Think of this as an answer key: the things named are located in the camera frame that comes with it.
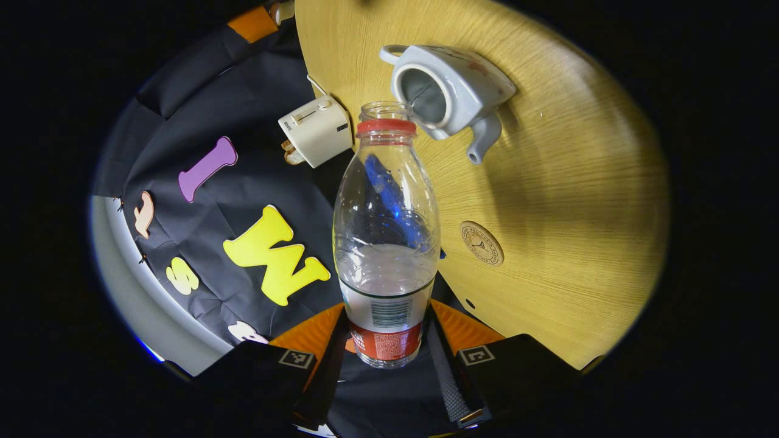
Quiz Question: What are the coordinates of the white toaster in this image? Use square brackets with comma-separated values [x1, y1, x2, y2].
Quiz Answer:
[278, 94, 354, 169]

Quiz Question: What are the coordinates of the bread slice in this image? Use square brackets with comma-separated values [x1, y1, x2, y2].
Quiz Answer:
[281, 139, 306, 167]

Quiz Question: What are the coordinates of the clear plastic water bottle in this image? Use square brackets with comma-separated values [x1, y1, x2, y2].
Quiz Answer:
[332, 101, 441, 370]

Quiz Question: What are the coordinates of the round wooden coaster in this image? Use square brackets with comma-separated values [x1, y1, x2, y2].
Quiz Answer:
[460, 220, 505, 268]

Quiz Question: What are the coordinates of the blue towel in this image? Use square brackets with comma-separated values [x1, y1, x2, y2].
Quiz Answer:
[364, 153, 447, 261]

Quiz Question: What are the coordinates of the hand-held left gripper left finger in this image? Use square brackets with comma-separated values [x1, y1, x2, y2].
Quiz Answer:
[195, 302, 351, 430]

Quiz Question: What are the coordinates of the white ceramic teacup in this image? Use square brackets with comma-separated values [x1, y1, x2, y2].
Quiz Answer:
[379, 44, 517, 166]

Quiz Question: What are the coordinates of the black backdrop cloth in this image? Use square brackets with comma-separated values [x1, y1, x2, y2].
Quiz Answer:
[91, 12, 463, 438]

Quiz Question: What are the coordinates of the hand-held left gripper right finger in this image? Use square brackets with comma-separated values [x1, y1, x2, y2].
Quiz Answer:
[424, 299, 579, 428]

